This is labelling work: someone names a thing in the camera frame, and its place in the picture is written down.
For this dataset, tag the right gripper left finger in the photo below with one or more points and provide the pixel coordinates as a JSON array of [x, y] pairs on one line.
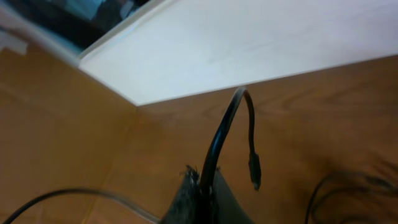
[[183, 208]]

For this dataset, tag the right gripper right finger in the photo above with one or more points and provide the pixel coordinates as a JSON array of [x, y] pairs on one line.
[[228, 210]]

